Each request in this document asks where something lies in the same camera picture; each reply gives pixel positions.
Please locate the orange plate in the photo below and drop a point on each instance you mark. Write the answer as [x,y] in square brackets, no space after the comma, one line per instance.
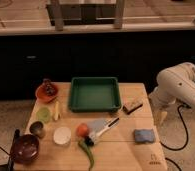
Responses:
[42,96]

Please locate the yellow banana slice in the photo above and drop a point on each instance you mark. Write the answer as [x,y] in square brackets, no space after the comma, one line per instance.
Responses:
[56,111]

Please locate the green chili pepper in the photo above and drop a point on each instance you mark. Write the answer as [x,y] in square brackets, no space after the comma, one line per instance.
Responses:
[88,152]

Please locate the dark red bowl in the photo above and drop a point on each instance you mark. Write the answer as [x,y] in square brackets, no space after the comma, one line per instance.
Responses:
[25,149]

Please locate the grey cleaver knife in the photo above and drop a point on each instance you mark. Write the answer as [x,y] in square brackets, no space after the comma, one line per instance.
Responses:
[97,128]

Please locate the red tomato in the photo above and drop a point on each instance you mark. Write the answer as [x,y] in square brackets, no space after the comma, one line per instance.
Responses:
[82,130]

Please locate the blue sponge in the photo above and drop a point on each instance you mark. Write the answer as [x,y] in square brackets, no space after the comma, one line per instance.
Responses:
[144,136]

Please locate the green plastic tray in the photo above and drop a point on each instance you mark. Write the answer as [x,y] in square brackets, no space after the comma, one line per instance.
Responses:
[94,94]

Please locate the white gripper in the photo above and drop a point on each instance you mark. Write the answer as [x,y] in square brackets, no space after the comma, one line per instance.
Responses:
[160,100]

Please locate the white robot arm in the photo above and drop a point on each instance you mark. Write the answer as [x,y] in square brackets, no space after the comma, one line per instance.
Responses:
[173,83]

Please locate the dark grape bunch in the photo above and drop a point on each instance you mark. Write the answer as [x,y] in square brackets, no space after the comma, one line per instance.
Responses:
[48,87]

